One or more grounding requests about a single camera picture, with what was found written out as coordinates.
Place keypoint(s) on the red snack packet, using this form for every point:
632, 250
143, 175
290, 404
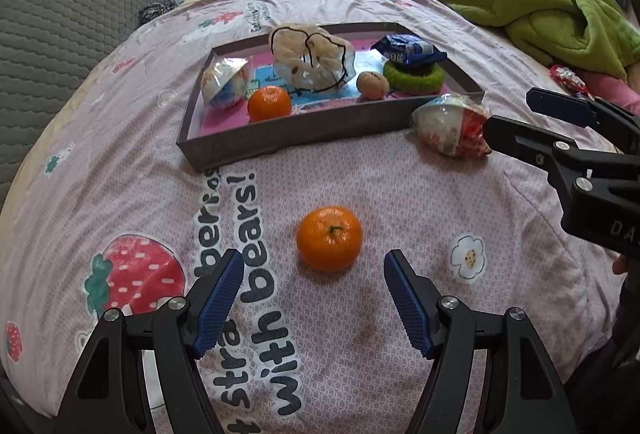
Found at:
567, 81

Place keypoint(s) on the large egg-shaped snack packet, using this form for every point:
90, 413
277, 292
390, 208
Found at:
225, 81

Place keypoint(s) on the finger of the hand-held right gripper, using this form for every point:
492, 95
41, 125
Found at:
560, 103
520, 136

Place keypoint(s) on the orange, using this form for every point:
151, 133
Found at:
269, 103
329, 239

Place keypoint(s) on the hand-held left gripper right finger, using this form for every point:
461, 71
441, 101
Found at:
410, 309

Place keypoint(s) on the person's right hand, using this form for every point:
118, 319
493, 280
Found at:
620, 265

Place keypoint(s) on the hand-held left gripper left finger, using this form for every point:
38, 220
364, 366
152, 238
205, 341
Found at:
217, 306

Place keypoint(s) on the grey quilted headboard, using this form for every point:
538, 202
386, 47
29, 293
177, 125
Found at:
65, 23

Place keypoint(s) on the shallow cardboard box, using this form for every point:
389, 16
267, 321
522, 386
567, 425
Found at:
300, 133

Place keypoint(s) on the walnut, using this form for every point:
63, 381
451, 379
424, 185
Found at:
372, 86

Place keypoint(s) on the dark patterned cloth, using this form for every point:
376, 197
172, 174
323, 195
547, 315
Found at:
165, 6

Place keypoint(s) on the green hair scrunchie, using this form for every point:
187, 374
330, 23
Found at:
415, 82

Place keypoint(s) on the pink printed bed sheet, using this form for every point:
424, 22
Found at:
150, 194

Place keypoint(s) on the blue snack packet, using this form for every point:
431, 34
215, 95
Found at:
405, 48

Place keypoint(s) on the small egg-shaped snack packet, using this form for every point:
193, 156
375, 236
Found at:
447, 126

